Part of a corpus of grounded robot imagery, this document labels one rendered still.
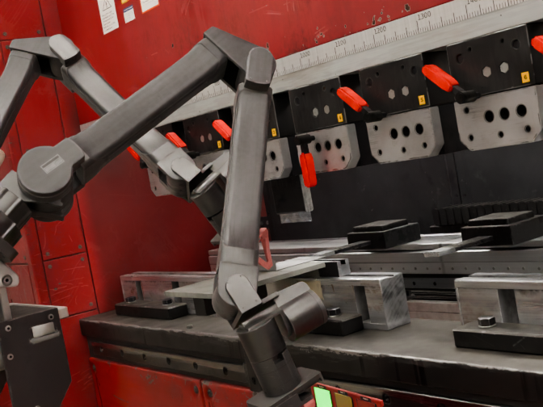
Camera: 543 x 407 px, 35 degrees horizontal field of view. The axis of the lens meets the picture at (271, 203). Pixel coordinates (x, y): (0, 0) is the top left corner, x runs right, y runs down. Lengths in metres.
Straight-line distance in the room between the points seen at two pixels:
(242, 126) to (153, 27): 0.75
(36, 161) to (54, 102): 1.19
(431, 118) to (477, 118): 0.09
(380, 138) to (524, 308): 0.37
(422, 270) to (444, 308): 2.12
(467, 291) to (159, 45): 0.97
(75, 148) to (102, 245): 1.21
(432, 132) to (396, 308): 0.37
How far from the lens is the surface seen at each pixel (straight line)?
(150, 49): 2.07
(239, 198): 1.29
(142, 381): 2.18
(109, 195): 2.48
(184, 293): 1.62
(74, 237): 2.44
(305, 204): 1.71
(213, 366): 1.86
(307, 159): 1.58
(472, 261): 1.75
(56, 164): 1.27
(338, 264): 1.66
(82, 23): 2.38
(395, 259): 1.90
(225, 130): 1.77
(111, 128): 1.32
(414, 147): 1.42
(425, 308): 4.05
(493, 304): 1.40
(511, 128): 1.29
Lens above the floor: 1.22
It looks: 3 degrees down
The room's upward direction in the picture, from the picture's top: 10 degrees counter-clockwise
